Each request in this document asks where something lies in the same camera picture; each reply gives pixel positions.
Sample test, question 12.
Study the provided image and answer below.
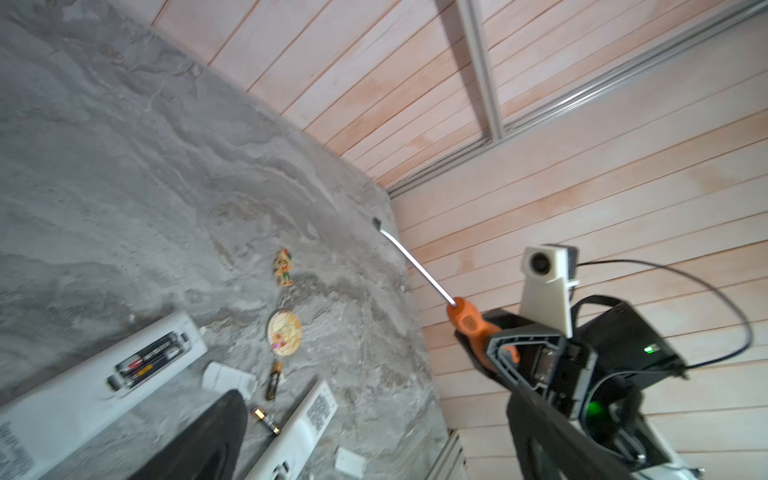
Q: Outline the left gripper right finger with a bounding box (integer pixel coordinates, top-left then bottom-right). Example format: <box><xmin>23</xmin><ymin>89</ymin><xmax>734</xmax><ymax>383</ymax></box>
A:
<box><xmin>506</xmin><ymin>386</ymin><xmax>631</xmax><ymax>479</ymax></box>

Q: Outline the white battery cover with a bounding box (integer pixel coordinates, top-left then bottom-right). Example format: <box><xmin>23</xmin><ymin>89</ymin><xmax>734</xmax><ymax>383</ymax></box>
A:
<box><xmin>334</xmin><ymin>447</ymin><xmax>367</xmax><ymax>479</ymax></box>
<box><xmin>201</xmin><ymin>361</ymin><xmax>257</xmax><ymax>401</ymax></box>

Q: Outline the round wooden coaster sticker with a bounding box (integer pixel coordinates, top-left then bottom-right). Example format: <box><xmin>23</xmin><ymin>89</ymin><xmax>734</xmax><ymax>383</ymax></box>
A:
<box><xmin>267</xmin><ymin>309</ymin><xmax>303</xmax><ymax>357</ymax></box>

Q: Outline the white remote control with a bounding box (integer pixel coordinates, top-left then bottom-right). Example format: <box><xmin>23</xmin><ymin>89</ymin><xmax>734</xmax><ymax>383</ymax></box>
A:
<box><xmin>245</xmin><ymin>379</ymin><xmax>338</xmax><ymax>480</ymax></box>
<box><xmin>1</xmin><ymin>311</ymin><xmax>207</xmax><ymax>479</ymax></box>

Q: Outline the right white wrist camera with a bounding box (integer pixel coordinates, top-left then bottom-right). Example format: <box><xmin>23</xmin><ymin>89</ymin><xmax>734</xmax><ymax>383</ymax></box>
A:
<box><xmin>519</xmin><ymin>244</ymin><xmax>579</xmax><ymax>338</ymax></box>

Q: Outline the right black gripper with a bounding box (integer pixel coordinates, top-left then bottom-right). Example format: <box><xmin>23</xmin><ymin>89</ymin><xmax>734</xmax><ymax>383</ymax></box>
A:
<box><xmin>455</xmin><ymin>299</ymin><xmax>688</xmax><ymax>474</ymax></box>

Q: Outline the black gold battery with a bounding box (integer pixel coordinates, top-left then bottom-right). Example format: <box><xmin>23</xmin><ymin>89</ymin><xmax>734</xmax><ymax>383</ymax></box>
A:
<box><xmin>265</xmin><ymin>360</ymin><xmax>283</xmax><ymax>402</ymax></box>
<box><xmin>115</xmin><ymin>333</ymin><xmax>181</xmax><ymax>376</ymax></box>
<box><xmin>119</xmin><ymin>346</ymin><xmax>184</xmax><ymax>388</ymax></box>
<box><xmin>251</xmin><ymin>407</ymin><xmax>281</xmax><ymax>436</ymax></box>

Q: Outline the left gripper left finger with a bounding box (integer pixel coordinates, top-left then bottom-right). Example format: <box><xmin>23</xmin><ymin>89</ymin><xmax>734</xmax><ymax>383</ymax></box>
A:
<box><xmin>130</xmin><ymin>390</ymin><xmax>247</xmax><ymax>479</ymax></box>

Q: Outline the orange handled screwdriver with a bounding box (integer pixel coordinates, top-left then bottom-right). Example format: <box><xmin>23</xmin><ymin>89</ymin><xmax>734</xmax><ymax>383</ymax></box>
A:
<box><xmin>372</xmin><ymin>217</ymin><xmax>501</xmax><ymax>374</ymax></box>

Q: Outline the horizontal aluminium wall rail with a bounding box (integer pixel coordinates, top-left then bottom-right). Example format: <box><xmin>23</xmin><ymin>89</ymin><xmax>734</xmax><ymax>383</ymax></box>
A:
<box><xmin>387</xmin><ymin>1</ymin><xmax>767</xmax><ymax>199</ymax></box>

